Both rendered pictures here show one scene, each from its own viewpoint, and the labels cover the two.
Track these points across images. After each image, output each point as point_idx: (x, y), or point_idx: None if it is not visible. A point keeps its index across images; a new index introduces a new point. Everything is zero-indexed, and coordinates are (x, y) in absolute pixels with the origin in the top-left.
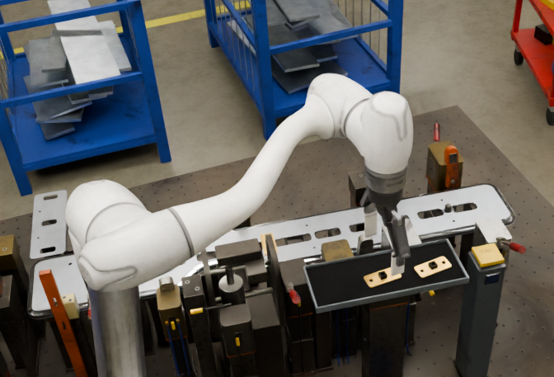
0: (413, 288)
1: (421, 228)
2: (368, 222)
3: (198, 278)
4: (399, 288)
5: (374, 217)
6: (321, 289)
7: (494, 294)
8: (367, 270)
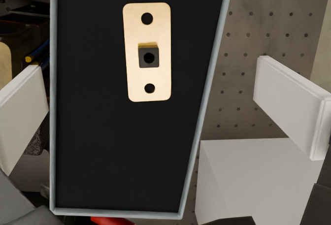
0: None
1: None
2: (20, 138)
3: None
4: (203, 28)
5: (4, 119)
6: (129, 194)
7: None
8: (108, 81)
